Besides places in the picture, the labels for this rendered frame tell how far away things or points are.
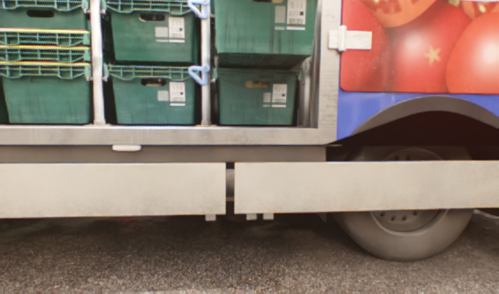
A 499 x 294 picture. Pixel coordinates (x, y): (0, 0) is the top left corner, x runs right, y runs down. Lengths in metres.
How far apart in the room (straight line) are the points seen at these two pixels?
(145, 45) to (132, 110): 0.29
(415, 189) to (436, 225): 0.34
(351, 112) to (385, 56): 0.26
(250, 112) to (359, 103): 0.46
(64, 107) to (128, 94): 0.28
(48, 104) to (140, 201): 0.60
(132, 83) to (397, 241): 1.42
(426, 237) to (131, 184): 1.37
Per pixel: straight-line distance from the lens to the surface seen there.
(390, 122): 1.18
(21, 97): 1.45
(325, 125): 1.06
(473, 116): 1.41
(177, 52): 1.21
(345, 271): 1.36
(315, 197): 1.10
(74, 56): 1.34
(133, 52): 1.26
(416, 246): 1.54
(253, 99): 1.16
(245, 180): 1.02
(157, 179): 1.06
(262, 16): 0.95
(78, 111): 1.33
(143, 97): 1.21
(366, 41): 1.15
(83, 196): 1.18
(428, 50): 1.29
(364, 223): 1.36
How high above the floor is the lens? 0.69
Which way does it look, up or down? 5 degrees down
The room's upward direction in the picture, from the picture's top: straight up
